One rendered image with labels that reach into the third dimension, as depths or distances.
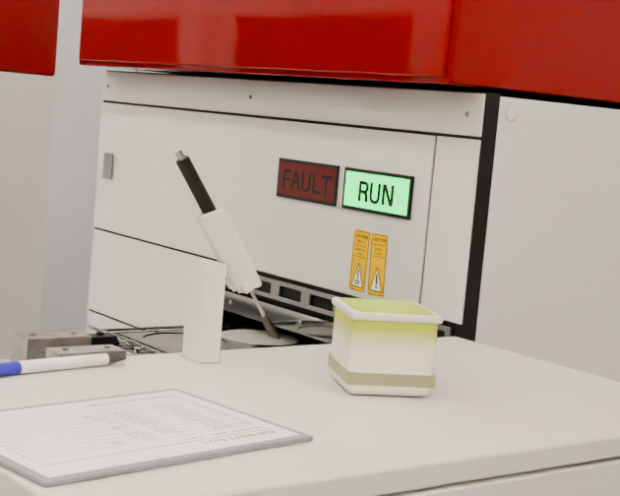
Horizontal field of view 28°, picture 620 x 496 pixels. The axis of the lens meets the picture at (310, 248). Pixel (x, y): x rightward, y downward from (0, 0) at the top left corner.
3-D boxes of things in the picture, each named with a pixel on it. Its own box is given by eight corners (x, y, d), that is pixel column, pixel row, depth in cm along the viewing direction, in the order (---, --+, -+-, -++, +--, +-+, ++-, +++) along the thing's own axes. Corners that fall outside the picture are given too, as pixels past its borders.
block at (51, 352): (109, 368, 138) (111, 341, 138) (124, 375, 135) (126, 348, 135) (43, 372, 133) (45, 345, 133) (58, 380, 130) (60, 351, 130)
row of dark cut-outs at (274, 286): (222, 282, 165) (223, 265, 165) (452, 350, 131) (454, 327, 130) (218, 282, 165) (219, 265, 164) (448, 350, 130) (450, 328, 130)
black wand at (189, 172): (176, 155, 101) (188, 147, 102) (167, 154, 102) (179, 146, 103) (275, 342, 110) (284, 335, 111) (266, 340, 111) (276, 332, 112)
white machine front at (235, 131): (99, 324, 196) (117, 71, 192) (462, 466, 133) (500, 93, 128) (82, 325, 194) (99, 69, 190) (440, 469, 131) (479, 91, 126)
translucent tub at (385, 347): (409, 378, 106) (417, 300, 105) (435, 400, 99) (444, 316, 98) (324, 374, 104) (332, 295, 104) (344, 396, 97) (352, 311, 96)
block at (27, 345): (77, 353, 144) (78, 328, 144) (91, 359, 142) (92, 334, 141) (13, 357, 139) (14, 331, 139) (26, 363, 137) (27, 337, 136)
